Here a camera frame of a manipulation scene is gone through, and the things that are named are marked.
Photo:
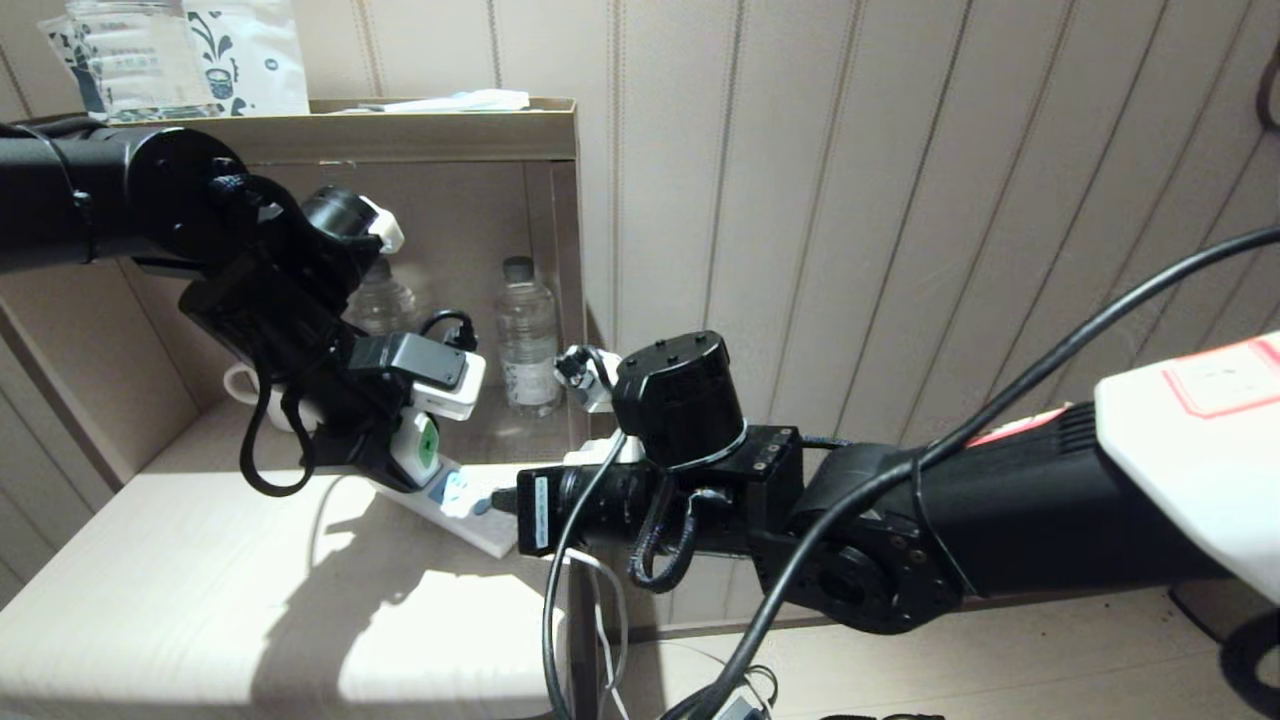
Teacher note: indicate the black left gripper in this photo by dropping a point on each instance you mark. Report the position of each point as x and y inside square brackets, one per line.
[345, 435]

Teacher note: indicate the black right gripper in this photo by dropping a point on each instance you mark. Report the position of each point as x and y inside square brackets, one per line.
[590, 505]

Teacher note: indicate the white power strip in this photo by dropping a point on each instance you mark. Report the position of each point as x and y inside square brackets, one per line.
[470, 512]

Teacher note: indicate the green mosquito repellent plug-in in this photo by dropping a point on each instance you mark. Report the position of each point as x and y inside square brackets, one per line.
[425, 445]

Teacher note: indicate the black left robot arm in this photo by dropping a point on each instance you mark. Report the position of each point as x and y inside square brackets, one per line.
[100, 195]

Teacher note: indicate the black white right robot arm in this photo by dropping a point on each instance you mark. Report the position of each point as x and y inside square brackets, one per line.
[1000, 520]

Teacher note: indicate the small water bottle black cap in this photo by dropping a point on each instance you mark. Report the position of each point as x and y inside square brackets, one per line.
[528, 340]
[385, 300]

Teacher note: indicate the white ribbed mug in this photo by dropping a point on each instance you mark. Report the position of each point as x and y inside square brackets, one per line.
[240, 385]

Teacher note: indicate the flat white paper packet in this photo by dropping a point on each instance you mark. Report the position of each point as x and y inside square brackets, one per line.
[460, 100]

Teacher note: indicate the white printed bag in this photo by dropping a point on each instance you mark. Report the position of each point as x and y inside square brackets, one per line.
[65, 55]
[262, 60]

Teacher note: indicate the large clear water bottle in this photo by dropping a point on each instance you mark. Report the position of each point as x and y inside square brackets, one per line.
[140, 60]

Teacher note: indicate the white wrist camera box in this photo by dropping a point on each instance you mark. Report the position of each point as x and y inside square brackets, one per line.
[450, 395]
[592, 390]

